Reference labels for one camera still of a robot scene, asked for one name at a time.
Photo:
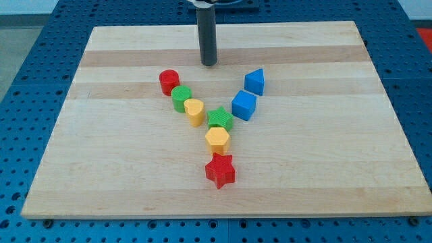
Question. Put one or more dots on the light wooden board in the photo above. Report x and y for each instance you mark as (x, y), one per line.
(324, 140)

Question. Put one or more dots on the blue triangular prism block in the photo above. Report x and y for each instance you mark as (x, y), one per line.
(255, 82)

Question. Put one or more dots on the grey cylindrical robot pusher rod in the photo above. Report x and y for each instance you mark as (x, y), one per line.
(206, 24)

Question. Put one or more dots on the yellow heart block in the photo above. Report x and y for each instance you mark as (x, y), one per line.
(195, 111)

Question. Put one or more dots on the green cylinder block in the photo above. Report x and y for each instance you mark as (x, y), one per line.
(180, 94)

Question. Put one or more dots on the yellow hexagon block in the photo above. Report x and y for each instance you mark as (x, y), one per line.
(217, 140)

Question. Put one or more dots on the red star block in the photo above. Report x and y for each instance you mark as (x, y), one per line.
(220, 170)

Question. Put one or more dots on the green star block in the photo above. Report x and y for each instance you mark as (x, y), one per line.
(220, 118)

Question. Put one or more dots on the blue cube block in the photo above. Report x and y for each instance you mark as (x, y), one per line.
(244, 105)

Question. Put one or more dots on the red cylinder block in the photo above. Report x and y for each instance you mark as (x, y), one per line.
(168, 79)

